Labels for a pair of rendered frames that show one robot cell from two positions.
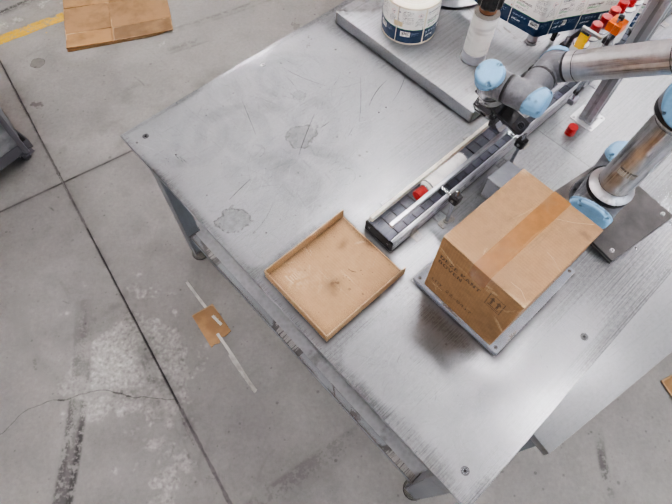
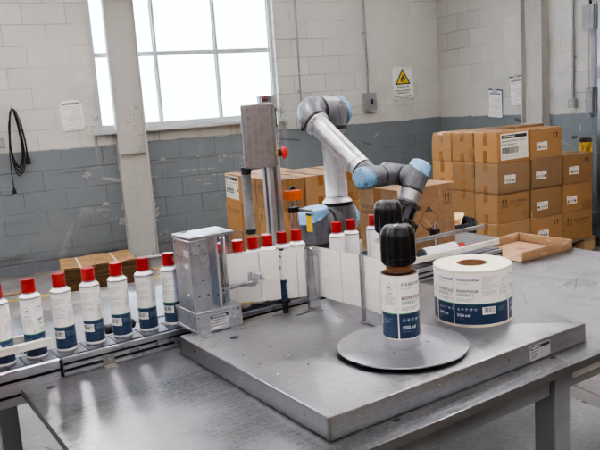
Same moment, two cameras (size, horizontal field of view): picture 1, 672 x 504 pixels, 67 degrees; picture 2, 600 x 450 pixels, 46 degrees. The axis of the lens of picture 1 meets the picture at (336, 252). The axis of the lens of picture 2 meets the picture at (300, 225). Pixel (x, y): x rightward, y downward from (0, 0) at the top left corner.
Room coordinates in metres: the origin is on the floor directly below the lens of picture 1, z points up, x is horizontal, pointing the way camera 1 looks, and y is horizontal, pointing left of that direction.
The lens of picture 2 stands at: (3.46, -0.33, 1.46)
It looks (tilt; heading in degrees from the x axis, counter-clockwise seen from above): 10 degrees down; 191
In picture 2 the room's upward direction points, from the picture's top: 4 degrees counter-clockwise
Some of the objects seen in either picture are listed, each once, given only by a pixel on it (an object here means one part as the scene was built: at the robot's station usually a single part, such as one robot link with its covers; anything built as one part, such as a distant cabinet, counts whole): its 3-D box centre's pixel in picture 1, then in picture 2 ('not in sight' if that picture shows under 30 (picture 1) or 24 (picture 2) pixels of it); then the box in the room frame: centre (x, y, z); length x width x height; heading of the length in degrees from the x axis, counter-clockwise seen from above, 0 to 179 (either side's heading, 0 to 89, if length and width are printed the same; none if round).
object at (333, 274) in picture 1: (335, 272); (520, 246); (0.62, 0.00, 0.85); 0.30 x 0.26 x 0.04; 134
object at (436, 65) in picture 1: (472, 14); (376, 337); (1.72, -0.49, 0.86); 0.80 x 0.67 x 0.05; 134
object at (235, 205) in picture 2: not in sight; (292, 221); (-2.61, -1.57, 0.45); 1.20 x 0.84 x 0.89; 37
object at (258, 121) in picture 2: not in sight; (261, 135); (1.33, -0.85, 1.38); 0.17 x 0.10 x 0.19; 9
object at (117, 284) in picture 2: not in sight; (119, 299); (1.76, -1.17, 0.98); 0.05 x 0.05 x 0.20
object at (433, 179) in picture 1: (440, 177); (443, 251); (0.92, -0.30, 0.91); 0.20 x 0.05 x 0.05; 134
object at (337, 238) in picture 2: not in sight; (337, 253); (1.25, -0.64, 0.98); 0.05 x 0.05 x 0.20
